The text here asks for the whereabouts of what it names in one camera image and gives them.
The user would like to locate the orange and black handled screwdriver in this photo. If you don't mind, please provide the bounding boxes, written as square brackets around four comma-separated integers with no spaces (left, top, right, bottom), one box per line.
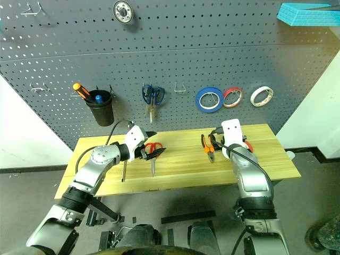
[72,82,94,103]

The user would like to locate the blue tape roll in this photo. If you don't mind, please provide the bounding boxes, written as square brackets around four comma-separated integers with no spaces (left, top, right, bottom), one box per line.
[195,87,224,114]

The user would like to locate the red handled scissors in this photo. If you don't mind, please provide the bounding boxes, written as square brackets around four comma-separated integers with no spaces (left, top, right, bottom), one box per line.
[144,142,165,177]

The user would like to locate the black round wheel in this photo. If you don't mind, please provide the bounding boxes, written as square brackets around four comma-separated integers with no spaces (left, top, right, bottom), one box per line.
[305,215,340,253]

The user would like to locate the black flat strip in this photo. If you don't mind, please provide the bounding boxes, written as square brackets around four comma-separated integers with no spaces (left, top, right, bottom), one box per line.
[161,210,216,224]

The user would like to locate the grey pegboard panel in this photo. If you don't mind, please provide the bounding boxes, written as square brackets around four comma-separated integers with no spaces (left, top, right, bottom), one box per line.
[0,0,340,152]

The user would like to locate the black table brace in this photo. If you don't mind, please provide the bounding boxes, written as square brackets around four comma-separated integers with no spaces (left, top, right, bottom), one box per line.
[86,196,125,226]

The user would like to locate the orange handled pliers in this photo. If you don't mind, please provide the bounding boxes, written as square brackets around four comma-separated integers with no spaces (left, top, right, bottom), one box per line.
[200,134,217,164]

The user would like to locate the round silver metal filter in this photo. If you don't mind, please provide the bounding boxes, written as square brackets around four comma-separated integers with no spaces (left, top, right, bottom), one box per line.
[113,1,135,23]

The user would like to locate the dark grey rounded shape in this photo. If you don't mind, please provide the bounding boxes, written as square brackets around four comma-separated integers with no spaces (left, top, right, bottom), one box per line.
[116,224,163,250]
[187,220,221,255]

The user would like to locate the blue handled scissors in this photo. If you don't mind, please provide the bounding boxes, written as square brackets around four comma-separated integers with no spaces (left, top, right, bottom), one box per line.
[141,83,166,124]

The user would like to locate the black plastic cup holder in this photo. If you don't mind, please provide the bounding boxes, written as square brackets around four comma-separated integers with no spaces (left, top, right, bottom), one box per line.
[84,84,116,127]

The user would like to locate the blue foam block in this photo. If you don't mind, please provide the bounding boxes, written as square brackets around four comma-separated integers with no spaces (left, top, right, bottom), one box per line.
[276,3,340,28]

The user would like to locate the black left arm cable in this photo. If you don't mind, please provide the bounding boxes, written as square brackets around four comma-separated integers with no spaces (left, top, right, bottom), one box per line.
[75,120,133,176]

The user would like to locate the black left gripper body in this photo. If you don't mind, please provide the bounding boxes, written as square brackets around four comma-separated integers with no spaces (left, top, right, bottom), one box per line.
[134,144,150,161]

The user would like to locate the red tape roll with white core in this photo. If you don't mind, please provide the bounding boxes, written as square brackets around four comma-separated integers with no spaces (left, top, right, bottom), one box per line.
[222,87,244,108]

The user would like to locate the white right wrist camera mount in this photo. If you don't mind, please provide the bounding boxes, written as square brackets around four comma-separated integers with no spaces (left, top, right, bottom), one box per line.
[220,118,245,161]

